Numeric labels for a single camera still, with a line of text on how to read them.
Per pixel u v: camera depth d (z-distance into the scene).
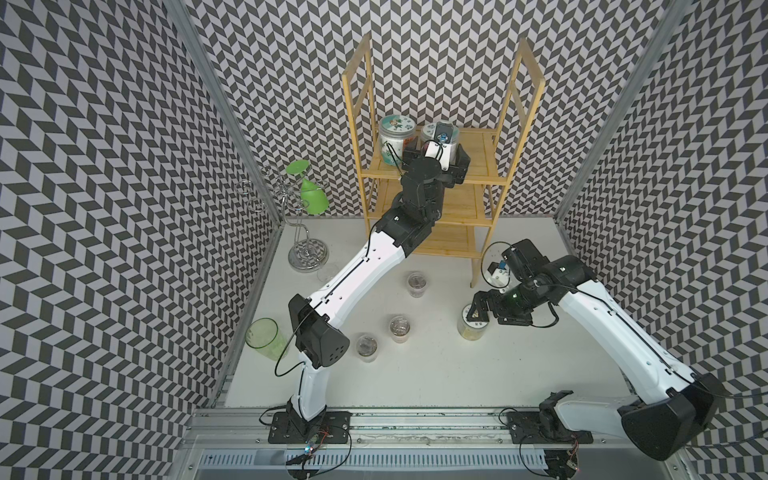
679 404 0.37
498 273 0.68
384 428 0.74
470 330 0.84
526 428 0.74
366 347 0.82
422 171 0.49
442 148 0.53
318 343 0.46
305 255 0.99
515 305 0.61
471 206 0.79
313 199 0.97
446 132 0.52
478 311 0.66
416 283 0.94
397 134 0.64
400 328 0.85
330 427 0.72
